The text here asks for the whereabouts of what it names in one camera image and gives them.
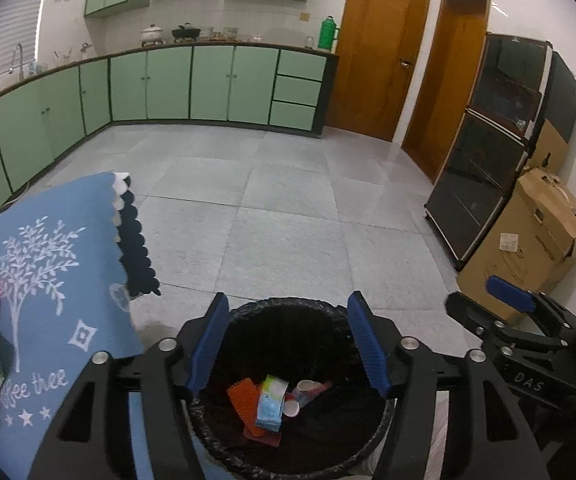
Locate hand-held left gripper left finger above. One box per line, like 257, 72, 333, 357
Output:
27, 291, 231, 480

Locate narrow wooden door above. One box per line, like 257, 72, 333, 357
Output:
402, 0, 492, 184

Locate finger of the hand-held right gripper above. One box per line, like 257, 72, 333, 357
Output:
486, 276, 576, 341
445, 292, 568, 356

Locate blue tree print tablecloth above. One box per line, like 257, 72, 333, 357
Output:
0, 172, 163, 480

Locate green thermos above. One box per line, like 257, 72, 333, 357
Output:
318, 15, 339, 51

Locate black glass cabinet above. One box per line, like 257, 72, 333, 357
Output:
424, 32, 576, 272

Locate black wok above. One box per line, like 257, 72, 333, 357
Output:
171, 23, 201, 43

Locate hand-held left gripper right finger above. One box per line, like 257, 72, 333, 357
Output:
346, 291, 551, 480

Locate wide wooden door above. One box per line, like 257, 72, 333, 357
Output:
325, 0, 432, 143

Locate green base cabinets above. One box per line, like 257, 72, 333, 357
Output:
0, 42, 339, 228

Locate black trash bin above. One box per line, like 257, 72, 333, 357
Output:
185, 297, 396, 476

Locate white cooking pot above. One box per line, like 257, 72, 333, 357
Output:
140, 24, 165, 47

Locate orange foam net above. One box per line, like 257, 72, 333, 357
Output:
227, 379, 263, 436

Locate light blue milk carton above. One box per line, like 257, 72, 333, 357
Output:
255, 375, 290, 433

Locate steel kitchen faucet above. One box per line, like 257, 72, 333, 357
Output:
10, 43, 25, 81

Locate large brown cardboard box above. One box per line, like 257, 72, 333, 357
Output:
456, 167, 576, 323

